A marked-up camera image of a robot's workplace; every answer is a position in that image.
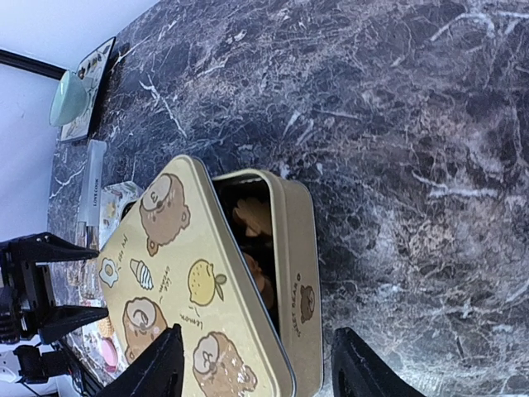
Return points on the floral square coaster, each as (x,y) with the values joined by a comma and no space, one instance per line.
(90,71)

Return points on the gold cookie tin box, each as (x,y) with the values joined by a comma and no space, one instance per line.
(273,221)

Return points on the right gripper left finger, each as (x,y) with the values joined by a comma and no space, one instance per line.
(158,371)

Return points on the green ceramic bowl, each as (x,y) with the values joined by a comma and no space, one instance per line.
(70,100)

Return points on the left black frame post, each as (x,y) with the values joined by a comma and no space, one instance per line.
(31,65)

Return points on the pink macaron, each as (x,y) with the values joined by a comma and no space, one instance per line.
(109,354)

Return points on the silver tin lid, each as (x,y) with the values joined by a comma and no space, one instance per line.
(180,264)

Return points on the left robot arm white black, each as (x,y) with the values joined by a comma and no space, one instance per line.
(26,364)

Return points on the floral rectangular tray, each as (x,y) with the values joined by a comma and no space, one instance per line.
(89,277)

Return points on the metal serving tongs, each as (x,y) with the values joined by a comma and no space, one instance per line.
(90,200)

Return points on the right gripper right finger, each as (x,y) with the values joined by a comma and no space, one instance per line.
(357,371)

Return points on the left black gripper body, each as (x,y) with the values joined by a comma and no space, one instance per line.
(28,306)

